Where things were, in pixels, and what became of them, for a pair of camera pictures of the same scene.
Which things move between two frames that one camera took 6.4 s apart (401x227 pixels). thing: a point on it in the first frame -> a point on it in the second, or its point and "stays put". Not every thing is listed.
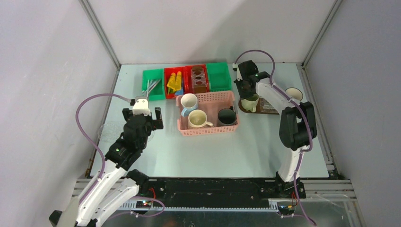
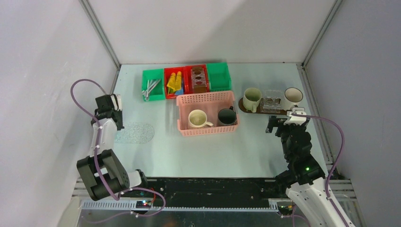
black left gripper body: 149,120 -> 119,123
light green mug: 250,103 stays put
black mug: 227,117 stays put
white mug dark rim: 294,93 stays put
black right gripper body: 244,93 -> 282,131
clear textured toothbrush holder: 266,107 stays put
